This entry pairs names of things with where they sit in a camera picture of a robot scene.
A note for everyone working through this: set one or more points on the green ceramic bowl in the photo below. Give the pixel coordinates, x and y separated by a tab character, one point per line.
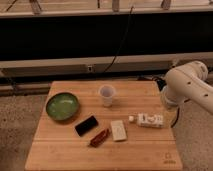
62	106

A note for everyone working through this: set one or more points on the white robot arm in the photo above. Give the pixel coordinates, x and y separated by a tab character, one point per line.
187	82

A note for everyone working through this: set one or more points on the wooden table board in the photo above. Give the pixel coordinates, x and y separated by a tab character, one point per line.
58	147

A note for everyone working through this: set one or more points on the black smartphone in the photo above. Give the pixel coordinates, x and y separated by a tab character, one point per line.
86	125

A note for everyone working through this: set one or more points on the white soap bar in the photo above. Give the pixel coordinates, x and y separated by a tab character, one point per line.
118	130

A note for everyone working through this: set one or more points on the white plastic bottle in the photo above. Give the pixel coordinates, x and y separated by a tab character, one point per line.
147	120

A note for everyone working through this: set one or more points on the brown snack bar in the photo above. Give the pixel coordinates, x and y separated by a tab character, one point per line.
99	138

